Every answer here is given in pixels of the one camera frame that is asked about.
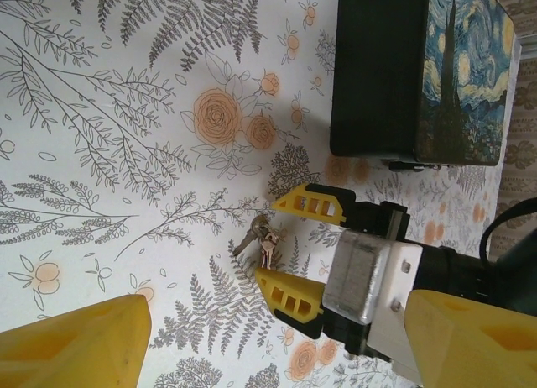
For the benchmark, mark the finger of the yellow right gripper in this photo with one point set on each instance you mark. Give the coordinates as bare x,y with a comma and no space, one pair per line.
287,203
268,285

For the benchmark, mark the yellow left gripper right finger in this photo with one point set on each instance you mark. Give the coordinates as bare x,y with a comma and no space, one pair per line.
470,346

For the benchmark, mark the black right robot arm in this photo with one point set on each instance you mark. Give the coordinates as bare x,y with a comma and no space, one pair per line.
461,274

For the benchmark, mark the floral tablecloth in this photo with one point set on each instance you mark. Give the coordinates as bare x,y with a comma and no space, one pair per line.
126,174

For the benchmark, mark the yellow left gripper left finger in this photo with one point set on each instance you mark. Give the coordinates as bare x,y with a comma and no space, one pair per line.
75,346

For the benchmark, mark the black box with painted lid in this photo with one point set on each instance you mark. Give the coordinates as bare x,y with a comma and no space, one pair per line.
377,69

